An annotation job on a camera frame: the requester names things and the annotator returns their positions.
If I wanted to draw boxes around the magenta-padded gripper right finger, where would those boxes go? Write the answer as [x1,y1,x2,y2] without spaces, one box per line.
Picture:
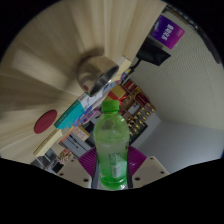
[126,145,170,190]

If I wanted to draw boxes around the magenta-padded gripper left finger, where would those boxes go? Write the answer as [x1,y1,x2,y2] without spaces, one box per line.
[56,146,101,190]

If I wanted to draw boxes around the green drink bottle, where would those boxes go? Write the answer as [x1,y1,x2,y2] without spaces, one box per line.
[92,99,131,191]

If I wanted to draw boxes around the pink flowers in pot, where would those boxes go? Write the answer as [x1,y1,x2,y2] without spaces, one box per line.
[56,148,74,164]

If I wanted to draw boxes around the orange standing card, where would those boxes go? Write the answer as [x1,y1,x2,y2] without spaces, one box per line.
[71,124,91,143]

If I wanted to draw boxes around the large cream book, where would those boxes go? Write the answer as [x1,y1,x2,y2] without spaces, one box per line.
[32,128,64,158]

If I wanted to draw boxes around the blue colourful book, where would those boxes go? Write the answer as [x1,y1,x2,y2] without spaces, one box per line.
[74,109,98,128]

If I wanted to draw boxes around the teal book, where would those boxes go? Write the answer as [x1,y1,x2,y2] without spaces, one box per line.
[53,98,86,130]

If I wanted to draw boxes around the wooden shelf unit with trophies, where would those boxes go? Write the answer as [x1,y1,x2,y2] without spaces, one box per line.
[121,79,158,141]

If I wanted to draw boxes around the flat round red coaster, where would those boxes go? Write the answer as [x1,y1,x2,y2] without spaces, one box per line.
[33,109,59,135]

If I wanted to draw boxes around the white book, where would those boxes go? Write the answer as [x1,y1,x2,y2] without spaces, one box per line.
[78,81,116,113]

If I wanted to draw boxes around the small metal cup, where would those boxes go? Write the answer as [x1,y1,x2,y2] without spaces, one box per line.
[77,55,120,98]

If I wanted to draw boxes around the small cream book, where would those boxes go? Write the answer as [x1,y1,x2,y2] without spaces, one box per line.
[113,55,133,79]

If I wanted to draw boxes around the purple sign board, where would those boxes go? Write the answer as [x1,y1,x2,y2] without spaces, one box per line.
[150,14,186,51]

